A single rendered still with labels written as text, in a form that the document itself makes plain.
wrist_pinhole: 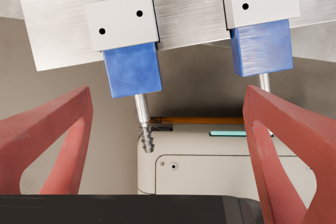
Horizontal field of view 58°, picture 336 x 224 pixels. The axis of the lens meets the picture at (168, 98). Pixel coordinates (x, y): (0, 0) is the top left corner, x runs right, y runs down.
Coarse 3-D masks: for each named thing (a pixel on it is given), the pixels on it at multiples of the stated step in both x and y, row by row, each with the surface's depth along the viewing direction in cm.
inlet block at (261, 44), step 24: (240, 0) 22; (264, 0) 22; (288, 0) 22; (240, 24) 23; (264, 24) 24; (288, 24) 24; (240, 48) 24; (264, 48) 24; (288, 48) 24; (240, 72) 25; (264, 72) 25
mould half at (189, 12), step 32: (32, 0) 25; (64, 0) 25; (96, 0) 25; (160, 0) 25; (192, 0) 25; (320, 0) 25; (32, 32) 25; (64, 32) 25; (160, 32) 25; (192, 32) 25; (224, 32) 25; (64, 64) 26
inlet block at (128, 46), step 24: (120, 0) 22; (144, 0) 22; (96, 24) 23; (120, 24) 23; (144, 24) 23; (96, 48) 23; (120, 48) 24; (144, 48) 24; (120, 72) 25; (144, 72) 25; (120, 96) 25; (144, 96) 26; (144, 120) 26; (144, 144) 27
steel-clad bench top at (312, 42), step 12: (0, 0) 30; (12, 0) 30; (0, 12) 30; (12, 12) 30; (324, 24) 31; (300, 36) 31; (312, 36) 31; (324, 36) 31; (300, 48) 31; (312, 48) 31; (324, 48) 31; (324, 60) 31
